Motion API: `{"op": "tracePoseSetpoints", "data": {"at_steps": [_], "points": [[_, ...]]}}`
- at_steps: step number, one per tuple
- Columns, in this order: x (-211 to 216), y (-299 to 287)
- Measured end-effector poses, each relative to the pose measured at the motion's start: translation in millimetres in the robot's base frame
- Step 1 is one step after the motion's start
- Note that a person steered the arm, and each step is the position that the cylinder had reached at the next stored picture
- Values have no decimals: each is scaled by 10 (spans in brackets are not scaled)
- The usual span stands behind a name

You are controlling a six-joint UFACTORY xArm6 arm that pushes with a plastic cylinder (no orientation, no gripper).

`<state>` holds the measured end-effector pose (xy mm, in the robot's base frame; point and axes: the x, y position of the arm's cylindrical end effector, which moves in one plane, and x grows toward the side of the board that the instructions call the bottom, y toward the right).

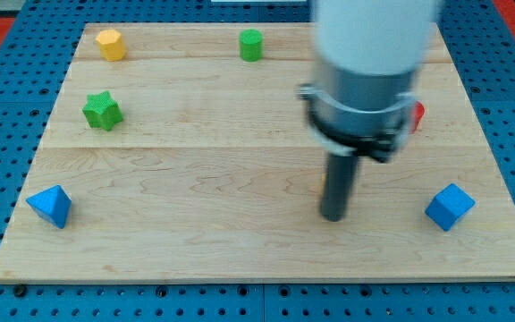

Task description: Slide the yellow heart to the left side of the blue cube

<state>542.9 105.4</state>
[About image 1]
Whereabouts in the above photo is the yellow heart block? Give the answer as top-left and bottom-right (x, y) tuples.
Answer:
(319, 174), (326, 197)

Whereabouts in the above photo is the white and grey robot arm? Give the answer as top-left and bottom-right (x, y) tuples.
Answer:
(300, 0), (443, 163)

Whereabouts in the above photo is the blue cube block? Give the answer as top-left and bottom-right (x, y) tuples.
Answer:
(425, 183), (476, 232)

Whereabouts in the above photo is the wooden board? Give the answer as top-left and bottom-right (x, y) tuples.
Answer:
(0, 23), (515, 284)

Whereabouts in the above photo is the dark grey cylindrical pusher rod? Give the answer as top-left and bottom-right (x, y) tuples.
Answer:
(319, 154), (359, 222)

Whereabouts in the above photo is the green cylinder block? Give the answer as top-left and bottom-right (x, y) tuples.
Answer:
(239, 29), (263, 62)

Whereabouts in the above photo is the green star block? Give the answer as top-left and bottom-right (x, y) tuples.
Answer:
(82, 90), (123, 131)

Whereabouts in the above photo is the red block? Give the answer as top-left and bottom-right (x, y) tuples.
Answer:
(411, 101), (426, 133)

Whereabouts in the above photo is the yellow hexagonal block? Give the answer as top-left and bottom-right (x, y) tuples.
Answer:
(95, 29), (127, 62)

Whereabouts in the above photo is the blue triangular prism block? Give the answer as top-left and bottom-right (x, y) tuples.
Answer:
(26, 185), (72, 229)

